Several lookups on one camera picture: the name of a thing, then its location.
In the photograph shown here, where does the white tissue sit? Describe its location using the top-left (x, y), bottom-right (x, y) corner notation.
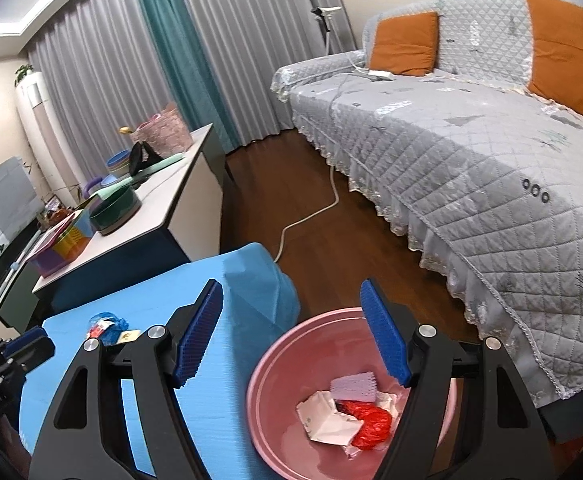
top-left (374, 390), bottom-right (412, 418)

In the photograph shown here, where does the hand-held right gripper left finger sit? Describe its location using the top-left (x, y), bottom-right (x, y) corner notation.
top-left (28, 279), bottom-right (224, 480)

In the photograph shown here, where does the stack of coloured bowls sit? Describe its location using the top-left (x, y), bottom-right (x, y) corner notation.
top-left (105, 152), bottom-right (137, 177)

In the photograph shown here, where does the white standing air conditioner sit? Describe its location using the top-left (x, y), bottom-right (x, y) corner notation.
top-left (15, 72), bottom-right (79, 201)

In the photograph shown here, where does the pale green mat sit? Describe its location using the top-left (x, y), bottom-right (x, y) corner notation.
top-left (96, 152), bottom-right (186, 201)

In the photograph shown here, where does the dark green round bowl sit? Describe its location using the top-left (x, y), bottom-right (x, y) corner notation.
top-left (88, 185), bottom-right (142, 236)

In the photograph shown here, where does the grey quilted sofa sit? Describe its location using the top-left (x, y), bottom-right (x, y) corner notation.
top-left (271, 0), bottom-right (583, 408)

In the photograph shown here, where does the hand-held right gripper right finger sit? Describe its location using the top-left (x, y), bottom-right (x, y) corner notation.
top-left (360, 279), bottom-right (555, 480)

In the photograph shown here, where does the white power cable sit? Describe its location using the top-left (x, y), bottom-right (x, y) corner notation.
top-left (271, 55), bottom-right (372, 263)

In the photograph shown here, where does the pink plastic basin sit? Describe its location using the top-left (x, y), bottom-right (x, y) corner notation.
top-left (246, 307), bottom-right (459, 480)

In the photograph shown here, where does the white floor stand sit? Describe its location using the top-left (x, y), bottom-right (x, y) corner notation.
top-left (311, 6), bottom-right (345, 56)

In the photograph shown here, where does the teal curtain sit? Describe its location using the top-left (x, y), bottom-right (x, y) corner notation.
top-left (130, 0), bottom-right (244, 153)

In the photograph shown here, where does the red plastic bag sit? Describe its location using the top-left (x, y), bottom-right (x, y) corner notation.
top-left (339, 400), bottom-right (395, 451)

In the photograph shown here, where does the white paper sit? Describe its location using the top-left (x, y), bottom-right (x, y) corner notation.
top-left (296, 392), bottom-right (367, 446)

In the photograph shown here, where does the grey covered television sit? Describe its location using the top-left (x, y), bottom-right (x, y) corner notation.
top-left (0, 156), bottom-right (44, 281)

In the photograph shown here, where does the black hat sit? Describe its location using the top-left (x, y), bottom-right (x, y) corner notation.
top-left (127, 142), bottom-right (162, 176)

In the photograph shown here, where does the blue patterned tablecloth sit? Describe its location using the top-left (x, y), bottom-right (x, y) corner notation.
top-left (18, 242), bottom-right (299, 480)

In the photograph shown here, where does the lilac paper sheet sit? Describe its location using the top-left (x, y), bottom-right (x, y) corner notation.
top-left (330, 371), bottom-right (377, 403)

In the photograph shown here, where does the colourful storage box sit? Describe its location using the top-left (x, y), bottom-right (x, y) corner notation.
top-left (24, 208), bottom-right (94, 278)

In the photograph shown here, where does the brown teapot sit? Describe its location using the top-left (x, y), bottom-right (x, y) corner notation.
top-left (46, 205), bottom-right (79, 223)

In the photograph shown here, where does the orange cushion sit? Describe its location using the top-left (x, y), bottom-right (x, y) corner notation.
top-left (524, 0), bottom-right (583, 131)
top-left (369, 10), bottom-right (441, 77)

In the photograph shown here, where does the red white paper carton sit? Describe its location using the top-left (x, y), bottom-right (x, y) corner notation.
top-left (87, 317), bottom-right (114, 342)

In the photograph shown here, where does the grey curtain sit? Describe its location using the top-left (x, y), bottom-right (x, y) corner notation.
top-left (25, 0), bottom-right (197, 196)
top-left (171, 0), bottom-right (357, 143)

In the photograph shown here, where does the pink basket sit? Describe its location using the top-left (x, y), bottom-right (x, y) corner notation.
top-left (130, 102), bottom-right (193, 158)

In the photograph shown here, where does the white top coffee table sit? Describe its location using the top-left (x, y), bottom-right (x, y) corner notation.
top-left (31, 122), bottom-right (229, 316)

